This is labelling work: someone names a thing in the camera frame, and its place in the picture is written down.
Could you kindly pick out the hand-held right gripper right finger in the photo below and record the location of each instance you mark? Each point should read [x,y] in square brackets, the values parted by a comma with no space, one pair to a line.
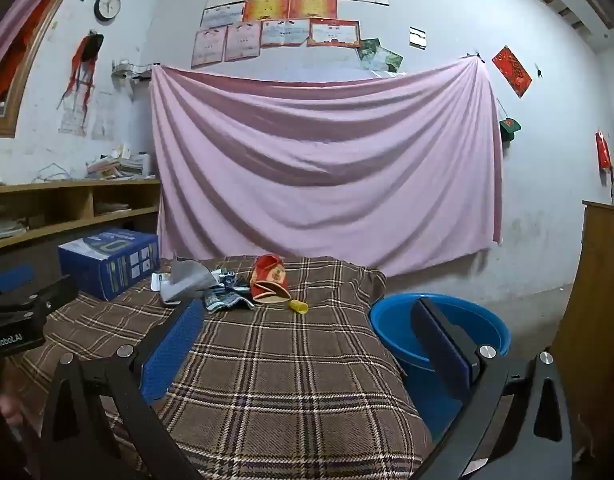
[442,355]

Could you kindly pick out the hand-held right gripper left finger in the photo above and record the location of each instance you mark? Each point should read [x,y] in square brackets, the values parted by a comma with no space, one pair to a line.
[172,350]

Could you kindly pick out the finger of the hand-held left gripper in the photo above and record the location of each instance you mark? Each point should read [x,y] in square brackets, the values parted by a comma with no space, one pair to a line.
[14,277]
[57,295]

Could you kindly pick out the blue plastic basin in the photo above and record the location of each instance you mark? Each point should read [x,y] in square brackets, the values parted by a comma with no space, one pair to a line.
[392,330]

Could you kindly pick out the white printed wrapper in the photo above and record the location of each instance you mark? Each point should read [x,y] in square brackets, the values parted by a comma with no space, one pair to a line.
[227,277]

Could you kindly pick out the person's left hand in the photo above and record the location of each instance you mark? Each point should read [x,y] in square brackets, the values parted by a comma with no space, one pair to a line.
[9,407]

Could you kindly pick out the papers in shelf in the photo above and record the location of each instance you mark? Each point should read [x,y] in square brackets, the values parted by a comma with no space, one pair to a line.
[4,229]

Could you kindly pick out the blue cardboard box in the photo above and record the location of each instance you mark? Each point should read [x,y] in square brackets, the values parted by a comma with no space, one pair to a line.
[107,260]

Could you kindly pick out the white flat packet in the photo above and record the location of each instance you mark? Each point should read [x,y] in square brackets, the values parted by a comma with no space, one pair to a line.
[159,281]

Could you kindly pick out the blue white patterned cloth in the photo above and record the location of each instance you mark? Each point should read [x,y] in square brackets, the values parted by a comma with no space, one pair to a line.
[227,301]

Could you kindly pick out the wooden shelf unit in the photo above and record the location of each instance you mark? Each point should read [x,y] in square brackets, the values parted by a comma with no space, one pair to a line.
[62,190]

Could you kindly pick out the brown plaid blanket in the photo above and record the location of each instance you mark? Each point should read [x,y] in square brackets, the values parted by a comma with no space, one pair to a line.
[287,385]

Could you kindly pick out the small yellow cup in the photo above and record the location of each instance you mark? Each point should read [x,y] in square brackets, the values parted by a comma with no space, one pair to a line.
[299,306]

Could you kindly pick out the stack of books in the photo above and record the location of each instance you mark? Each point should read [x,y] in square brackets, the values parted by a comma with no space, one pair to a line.
[114,166]

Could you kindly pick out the white plastic bottle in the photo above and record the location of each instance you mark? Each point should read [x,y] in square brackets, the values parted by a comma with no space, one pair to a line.
[147,165]

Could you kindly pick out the wooden cabinet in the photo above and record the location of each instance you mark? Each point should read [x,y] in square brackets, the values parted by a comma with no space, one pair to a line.
[597,310]

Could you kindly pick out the red tassel ornament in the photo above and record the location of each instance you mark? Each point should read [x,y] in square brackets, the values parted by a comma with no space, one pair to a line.
[84,60]

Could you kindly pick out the pink hanging bed sheet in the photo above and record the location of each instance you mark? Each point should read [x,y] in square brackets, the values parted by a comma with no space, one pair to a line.
[312,160]

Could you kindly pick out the green hat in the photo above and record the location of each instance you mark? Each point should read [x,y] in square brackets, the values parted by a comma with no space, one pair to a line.
[510,130]

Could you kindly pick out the pink curtain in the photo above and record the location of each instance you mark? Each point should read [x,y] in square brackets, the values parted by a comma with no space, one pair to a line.
[22,20]

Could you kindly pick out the red hanging bag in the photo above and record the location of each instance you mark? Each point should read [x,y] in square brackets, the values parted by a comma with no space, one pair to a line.
[603,150]

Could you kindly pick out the red diamond paper poster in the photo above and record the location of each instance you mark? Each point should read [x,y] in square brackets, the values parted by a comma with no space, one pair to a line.
[512,71]

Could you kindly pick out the green landscape photo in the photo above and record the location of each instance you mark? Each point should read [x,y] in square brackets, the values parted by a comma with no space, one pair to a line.
[391,61]
[368,52]

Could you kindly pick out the small black white picture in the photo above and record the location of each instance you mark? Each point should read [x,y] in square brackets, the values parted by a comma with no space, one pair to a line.
[418,37]

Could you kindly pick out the white wall paper sheet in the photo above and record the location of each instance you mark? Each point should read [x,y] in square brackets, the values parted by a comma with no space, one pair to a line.
[74,121]
[103,116]

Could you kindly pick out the wooden window frame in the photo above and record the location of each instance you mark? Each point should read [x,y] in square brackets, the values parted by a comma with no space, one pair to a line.
[17,105]

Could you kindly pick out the metal wall bracket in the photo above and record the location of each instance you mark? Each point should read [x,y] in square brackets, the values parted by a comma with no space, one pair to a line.
[129,70]

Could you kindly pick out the round wall clock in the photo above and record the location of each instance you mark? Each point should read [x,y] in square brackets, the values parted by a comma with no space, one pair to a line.
[107,6]

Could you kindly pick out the group of wall certificates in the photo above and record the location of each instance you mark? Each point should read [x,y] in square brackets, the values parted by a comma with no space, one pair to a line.
[287,15]

